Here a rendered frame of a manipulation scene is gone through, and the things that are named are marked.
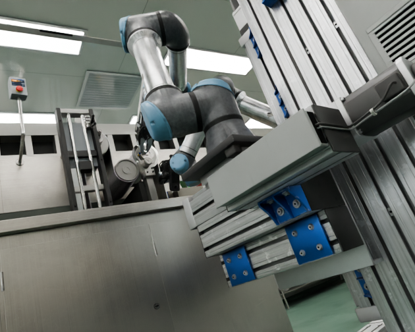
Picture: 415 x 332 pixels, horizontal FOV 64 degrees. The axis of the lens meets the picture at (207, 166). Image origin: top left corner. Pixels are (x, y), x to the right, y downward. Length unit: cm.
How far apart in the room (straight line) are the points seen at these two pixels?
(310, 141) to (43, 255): 93
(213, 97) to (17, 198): 127
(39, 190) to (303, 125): 159
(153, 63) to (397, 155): 70
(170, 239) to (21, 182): 92
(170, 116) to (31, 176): 120
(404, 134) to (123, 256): 95
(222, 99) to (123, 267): 69
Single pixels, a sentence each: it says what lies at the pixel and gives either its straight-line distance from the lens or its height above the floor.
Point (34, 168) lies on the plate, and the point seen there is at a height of 137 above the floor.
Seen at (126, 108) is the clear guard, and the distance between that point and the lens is 225.
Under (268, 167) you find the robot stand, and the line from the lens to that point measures 58.
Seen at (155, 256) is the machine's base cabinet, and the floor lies 69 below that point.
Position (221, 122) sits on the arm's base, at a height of 90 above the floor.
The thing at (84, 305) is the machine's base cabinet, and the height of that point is 59.
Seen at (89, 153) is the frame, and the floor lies 121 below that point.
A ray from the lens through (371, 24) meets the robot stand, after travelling 84.
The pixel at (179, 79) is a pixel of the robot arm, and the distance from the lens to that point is 145.
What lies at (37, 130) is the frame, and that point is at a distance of 210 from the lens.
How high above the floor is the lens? 52
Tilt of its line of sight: 20 degrees up
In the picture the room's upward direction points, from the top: 18 degrees counter-clockwise
